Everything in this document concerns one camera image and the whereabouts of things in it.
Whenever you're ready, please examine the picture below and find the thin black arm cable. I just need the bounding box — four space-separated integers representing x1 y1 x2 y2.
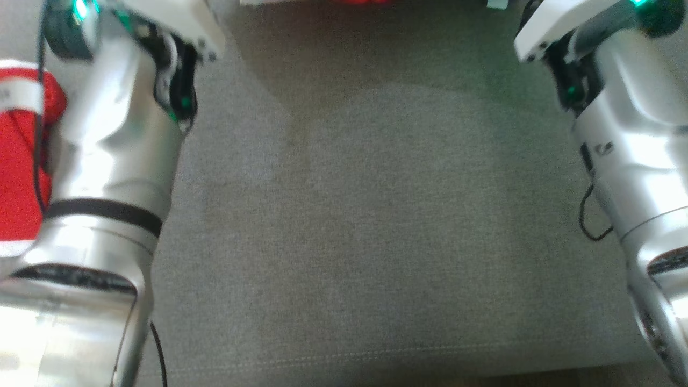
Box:
149 321 169 387
578 182 614 242

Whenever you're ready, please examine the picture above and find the left camera cable teal plug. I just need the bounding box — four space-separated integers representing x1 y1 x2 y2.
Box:
32 0 53 217

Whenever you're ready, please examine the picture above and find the grey sofa seat cushion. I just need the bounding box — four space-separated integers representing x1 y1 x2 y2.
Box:
0 0 688 387

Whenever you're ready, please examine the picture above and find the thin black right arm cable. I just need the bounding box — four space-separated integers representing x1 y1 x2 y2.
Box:
578 182 614 242

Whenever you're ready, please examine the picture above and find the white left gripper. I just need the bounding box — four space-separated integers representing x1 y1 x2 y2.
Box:
107 0 226 132

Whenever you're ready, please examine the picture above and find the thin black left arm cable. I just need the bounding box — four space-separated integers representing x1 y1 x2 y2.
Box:
149 321 169 387

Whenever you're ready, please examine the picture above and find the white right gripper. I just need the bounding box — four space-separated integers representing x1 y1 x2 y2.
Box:
513 0 635 113

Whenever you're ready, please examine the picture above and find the red garment wide white band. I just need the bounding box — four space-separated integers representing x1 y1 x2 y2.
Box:
0 59 68 259

